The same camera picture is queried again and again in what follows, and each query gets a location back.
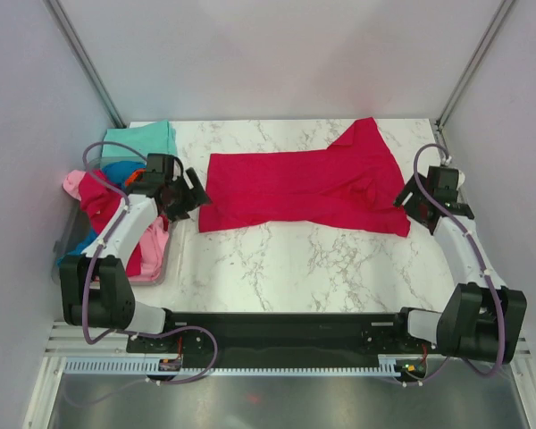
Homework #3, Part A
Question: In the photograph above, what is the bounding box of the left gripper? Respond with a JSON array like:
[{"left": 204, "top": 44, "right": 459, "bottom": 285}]
[{"left": 163, "top": 168, "right": 212, "bottom": 223}]

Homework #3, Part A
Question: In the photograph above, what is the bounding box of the crimson t shirt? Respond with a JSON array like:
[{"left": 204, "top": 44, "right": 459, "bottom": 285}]
[
  {"left": 78, "top": 173, "right": 121, "bottom": 234},
  {"left": 198, "top": 118, "right": 410, "bottom": 237}
]

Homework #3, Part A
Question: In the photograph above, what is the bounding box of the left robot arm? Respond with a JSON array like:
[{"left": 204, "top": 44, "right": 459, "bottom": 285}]
[{"left": 59, "top": 154, "right": 210, "bottom": 351}]

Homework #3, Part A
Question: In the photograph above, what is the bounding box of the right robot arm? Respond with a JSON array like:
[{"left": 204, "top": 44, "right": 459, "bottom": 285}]
[{"left": 390, "top": 166, "right": 527, "bottom": 363}]

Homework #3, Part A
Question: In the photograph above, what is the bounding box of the light pink t shirt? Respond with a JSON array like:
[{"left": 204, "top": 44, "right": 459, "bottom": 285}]
[{"left": 62, "top": 169, "right": 171, "bottom": 282}]

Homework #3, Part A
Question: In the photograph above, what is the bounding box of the orange t shirt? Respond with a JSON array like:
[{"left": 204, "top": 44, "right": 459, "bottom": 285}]
[{"left": 124, "top": 168, "right": 145, "bottom": 186}]

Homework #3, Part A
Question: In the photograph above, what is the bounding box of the teal folded t shirt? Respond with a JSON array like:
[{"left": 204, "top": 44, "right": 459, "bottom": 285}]
[{"left": 104, "top": 121, "right": 178, "bottom": 156}]

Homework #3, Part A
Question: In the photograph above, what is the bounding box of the blue t shirt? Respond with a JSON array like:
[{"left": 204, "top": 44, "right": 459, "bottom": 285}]
[{"left": 56, "top": 161, "right": 145, "bottom": 265}]

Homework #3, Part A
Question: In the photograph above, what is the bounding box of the clear plastic bin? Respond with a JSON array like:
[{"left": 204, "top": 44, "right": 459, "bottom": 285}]
[{"left": 62, "top": 159, "right": 171, "bottom": 284}]

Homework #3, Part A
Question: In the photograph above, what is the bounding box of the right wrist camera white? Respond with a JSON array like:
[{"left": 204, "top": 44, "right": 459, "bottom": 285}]
[{"left": 441, "top": 155, "right": 465, "bottom": 189}]

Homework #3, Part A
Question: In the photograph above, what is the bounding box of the right aluminium frame post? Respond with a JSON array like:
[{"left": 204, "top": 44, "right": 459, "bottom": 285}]
[{"left": 433, "top": 0, "right": 517, "bottom": 130}]

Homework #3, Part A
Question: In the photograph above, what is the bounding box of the aluminium frame post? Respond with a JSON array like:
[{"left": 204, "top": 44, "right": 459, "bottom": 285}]
[
  {"left": 433, "top": 0, "right": 517, "bottom": 130},
  {"left": 44, "top": 0, "right": 126, "bottom": 129}
]

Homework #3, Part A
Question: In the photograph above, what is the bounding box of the aluminium frame rail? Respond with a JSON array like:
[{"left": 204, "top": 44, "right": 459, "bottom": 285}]
[{"left": 434, "top": 130, "right": 504, "bottom": 295}]

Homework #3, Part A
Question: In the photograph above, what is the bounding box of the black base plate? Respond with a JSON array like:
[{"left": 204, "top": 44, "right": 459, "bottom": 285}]
[{"left": 127, "top": 313, "right": 435, "bottom": 368}]

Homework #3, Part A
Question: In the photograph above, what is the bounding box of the white cable duct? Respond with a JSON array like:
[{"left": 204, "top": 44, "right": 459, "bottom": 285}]
[{"left": 63, "top": 356, "right": 409, "bottom": 377}]

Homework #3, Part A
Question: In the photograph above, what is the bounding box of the left aluminium frame post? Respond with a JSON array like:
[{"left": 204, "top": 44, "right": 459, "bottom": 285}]
[{"left": 44, "top": 0, "right": 126, "bottom": 129}]

